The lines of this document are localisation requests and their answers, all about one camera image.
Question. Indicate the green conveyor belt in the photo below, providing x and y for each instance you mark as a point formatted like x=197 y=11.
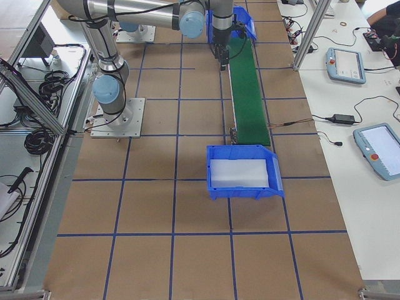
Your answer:
x=250 y=126

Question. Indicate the teach pendant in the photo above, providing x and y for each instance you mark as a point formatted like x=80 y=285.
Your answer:
x=379 y=144
x=344 y=65

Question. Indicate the blue bin with white foam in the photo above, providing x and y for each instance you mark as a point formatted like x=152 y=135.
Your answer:
x=242 y=171

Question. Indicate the black power adapter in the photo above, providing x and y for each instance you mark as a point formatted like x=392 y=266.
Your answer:
x=343 y=119

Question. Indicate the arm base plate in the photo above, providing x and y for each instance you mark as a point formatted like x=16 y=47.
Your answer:
x=128 y=124
x=144 y=34

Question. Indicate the near teach pendant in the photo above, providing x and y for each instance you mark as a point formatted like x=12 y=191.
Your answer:
x=379 y=144

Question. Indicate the aluminium frame post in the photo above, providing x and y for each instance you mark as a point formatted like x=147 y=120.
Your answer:
x=311 y=31

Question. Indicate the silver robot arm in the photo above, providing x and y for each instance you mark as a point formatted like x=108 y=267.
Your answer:
x=222 y=22
x=96 y=17

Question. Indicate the far blue storage bin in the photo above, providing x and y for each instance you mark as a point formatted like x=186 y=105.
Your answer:
x=241 y=14

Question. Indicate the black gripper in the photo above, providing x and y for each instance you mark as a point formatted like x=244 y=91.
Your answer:
x=221 y=39

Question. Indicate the far teach pendant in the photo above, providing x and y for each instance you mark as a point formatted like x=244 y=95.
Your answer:
x=344 y=65

